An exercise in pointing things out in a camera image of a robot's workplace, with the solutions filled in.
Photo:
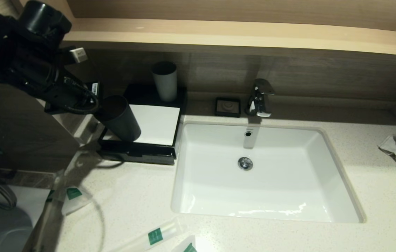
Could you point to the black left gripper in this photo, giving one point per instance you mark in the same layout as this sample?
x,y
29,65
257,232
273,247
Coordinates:
x,y
68,94

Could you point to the black plastic cup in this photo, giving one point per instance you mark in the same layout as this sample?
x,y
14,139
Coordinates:
x,y
122,120

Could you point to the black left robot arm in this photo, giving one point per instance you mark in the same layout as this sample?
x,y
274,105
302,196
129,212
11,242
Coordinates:
x,y
15,45

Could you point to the black amenity drawer box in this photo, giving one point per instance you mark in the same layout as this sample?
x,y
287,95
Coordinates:
x,y
149,154

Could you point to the light grey plastic cup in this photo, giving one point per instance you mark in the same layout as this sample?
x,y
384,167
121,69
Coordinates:
x,y
165,85

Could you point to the small square green-label packet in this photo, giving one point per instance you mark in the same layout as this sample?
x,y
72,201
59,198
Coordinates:
x,y
75,197

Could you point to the long slim toothbrush packet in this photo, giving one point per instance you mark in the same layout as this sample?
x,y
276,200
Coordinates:
x,y
49,217

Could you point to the black square soap dish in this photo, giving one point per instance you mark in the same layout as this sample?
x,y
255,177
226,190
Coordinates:
x,y
227,106

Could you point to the wide toothbrush packet green label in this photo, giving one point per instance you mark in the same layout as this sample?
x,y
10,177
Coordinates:
x,y
152,236

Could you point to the white bathtub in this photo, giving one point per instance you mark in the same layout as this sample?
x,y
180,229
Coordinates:
x,y
5,227

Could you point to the chrome sink drain stopper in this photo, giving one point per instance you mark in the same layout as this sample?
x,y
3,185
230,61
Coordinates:
x,y
245,163

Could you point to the chrome sink faucet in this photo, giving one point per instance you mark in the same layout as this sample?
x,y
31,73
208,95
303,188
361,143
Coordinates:
x,y
260,99

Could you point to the small packet green corner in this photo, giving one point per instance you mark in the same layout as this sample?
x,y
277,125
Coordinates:
x,y
185,246

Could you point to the white ceramic sink basin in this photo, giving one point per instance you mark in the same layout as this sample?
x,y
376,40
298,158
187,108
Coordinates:
x,y
271,196

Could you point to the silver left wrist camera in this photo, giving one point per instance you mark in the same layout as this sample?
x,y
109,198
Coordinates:
x,y
79,55

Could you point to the wooden wall shelf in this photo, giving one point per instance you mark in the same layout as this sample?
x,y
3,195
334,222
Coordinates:
x,y
219,35

